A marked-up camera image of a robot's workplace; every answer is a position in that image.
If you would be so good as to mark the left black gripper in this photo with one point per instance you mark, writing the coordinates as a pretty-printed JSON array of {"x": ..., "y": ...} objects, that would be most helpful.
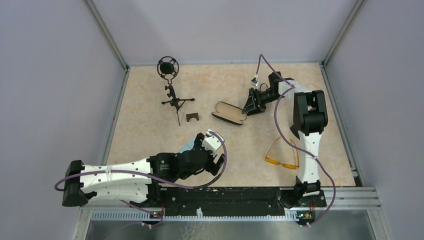
[{"x": 212, "y": 167}]

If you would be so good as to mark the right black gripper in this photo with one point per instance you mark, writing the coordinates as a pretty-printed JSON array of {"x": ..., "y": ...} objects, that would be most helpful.
[{"x": 254, "y": 107}]

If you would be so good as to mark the black glasses case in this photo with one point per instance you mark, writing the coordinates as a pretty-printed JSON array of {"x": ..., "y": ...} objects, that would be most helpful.
[{"x": 229, "y": 113}]

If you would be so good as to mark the light blue cleaning cloth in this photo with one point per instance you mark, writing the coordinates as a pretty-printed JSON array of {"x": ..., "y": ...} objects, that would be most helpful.
[{"x": 187, "y": 146}]

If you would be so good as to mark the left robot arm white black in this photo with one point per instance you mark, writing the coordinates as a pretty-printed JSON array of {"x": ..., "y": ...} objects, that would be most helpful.
[{"x": 139, "y": 181}]

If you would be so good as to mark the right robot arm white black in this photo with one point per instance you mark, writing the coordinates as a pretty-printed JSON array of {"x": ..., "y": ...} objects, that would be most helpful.
[{"x": 309, "y": 119}]

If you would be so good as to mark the orange sunglasses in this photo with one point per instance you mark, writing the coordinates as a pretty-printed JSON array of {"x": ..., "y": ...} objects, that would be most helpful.
[{"x": 281, "y": 154}]

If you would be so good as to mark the small brown wooden block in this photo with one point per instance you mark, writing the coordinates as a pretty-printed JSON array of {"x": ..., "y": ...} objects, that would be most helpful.
[{"x": 191, "y": 116}]

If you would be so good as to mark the black microphone on tripod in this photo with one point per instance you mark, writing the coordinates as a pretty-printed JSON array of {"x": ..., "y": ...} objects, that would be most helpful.
[{"x": 168, "y": 69}]

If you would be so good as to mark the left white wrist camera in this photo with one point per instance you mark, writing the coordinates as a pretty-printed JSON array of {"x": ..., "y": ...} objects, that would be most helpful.
[{"x": 212, "y": 142}]

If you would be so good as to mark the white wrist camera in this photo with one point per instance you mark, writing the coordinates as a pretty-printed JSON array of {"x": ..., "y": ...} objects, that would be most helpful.
[
  {"x": 212, "y": 142},
  {"x": 256, "y": 83}
]

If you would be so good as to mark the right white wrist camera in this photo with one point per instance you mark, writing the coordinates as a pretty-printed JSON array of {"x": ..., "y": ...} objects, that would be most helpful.
[{"x": 256, "y": 83}]

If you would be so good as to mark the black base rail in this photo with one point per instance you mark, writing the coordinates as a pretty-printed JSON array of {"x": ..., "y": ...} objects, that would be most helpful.
[{"x": 230, "y": 201}]

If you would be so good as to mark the white cable duct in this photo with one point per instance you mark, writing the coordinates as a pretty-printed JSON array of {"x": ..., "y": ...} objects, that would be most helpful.
[{"x": 140, "y": 216}]

